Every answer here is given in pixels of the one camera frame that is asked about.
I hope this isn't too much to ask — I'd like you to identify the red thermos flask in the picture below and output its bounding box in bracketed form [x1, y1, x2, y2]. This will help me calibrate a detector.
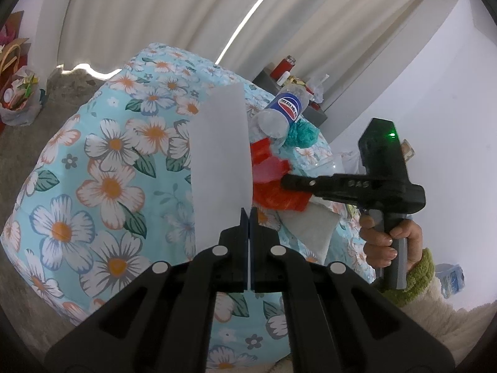
[272, 56, 296, 83]

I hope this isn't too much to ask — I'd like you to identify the clear bottle with blue label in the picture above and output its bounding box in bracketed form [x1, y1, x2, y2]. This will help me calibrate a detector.
[248, 85, 311, 148]

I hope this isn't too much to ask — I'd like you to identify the clear bag with red print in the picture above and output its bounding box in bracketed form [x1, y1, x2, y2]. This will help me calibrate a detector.
[252, 181, 313, 213]

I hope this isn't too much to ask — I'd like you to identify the white paper sheet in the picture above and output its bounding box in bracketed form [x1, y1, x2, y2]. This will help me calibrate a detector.
[189, 83, 253, 261]

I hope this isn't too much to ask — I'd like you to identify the blue and white packet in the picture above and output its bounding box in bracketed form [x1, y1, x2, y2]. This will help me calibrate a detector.
[435, 264, 465, 300]

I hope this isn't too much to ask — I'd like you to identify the person's right hand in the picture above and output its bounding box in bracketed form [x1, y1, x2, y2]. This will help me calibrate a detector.
[359, 217, 423, 269]

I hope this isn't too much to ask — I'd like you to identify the red and white wrapper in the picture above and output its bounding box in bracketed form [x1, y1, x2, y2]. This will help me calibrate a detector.
[250, 138, 291, 184]

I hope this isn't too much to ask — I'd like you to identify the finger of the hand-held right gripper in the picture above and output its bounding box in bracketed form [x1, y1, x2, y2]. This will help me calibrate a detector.
[280, 173, 340, 203]

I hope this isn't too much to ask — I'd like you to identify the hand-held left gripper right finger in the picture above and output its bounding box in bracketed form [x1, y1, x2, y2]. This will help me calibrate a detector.
[250, 207, 455, 373]

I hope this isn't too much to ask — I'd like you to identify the plastic bag of colourful items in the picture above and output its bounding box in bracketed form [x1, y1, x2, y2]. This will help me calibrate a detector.
[0, 66, 46, 127]

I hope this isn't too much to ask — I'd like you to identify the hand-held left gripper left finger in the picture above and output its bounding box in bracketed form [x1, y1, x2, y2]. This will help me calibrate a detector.
[44, 209, 249, 373]

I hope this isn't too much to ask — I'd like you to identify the grey cabinet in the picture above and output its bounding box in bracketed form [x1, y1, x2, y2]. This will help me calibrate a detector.
[252, 68, 329, 129]

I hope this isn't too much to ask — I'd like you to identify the brown gift bag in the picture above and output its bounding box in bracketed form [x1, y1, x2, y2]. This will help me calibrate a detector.
[0, 12, 31, 94]

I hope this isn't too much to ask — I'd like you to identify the clear plastic bag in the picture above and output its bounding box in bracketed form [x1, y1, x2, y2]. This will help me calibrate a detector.
[306, 74, 331, 104]

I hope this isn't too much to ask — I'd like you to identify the white curtain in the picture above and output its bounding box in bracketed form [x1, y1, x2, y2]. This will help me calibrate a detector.
[58, 0, 439, 90]

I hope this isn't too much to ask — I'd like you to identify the floral light blue blanket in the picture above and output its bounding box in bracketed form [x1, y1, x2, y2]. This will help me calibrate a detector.
[0, 43, 373, 373]

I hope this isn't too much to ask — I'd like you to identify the person's right forearm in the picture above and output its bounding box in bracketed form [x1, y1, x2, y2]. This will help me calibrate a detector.
[373, 246, 497, 373]

